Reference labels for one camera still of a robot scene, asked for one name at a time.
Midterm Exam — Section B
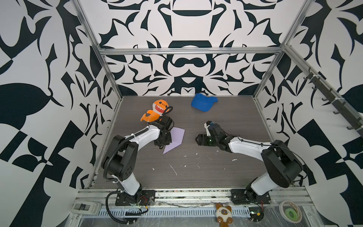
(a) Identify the blue cap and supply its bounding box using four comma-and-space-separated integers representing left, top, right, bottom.
191, 93, 218, 112

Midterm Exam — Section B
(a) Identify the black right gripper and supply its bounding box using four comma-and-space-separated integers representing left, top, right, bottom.
194, 133, 220, 148

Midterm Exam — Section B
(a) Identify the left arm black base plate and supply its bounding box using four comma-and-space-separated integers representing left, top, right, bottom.
115, 189, 156, 206

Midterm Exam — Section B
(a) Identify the tape roll with green core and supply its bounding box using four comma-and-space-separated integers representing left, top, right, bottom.
279, 201, 303, 224

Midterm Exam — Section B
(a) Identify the white power strip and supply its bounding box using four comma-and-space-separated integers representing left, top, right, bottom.
71, 200, 102, 216

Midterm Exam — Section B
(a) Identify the orange shark plush toy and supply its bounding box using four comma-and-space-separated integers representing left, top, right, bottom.
140, 99, 169, 123

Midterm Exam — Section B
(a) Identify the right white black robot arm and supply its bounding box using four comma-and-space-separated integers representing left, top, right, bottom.
195, 121, 303, 201

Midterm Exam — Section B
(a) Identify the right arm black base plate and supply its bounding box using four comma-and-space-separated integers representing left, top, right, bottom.
230, 189, 271, 205

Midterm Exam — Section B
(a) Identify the lilac square paper sheet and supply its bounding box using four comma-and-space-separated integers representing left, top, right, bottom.
163, 128, 185, 154

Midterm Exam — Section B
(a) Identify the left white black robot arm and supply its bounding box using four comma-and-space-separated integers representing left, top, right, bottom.
102, 115, 174, 196

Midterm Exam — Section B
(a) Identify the brown white plush toy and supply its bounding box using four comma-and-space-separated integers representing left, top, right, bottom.
216, 203, 233, 227

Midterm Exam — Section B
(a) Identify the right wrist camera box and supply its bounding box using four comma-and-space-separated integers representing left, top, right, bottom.
204, 121, 214, 137

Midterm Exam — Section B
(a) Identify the small black electronics board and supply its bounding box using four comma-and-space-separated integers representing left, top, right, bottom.
249, 207, 264, 223

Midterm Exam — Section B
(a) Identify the black corrugated cable hose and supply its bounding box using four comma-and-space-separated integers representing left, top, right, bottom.
105, 190, 148, 225

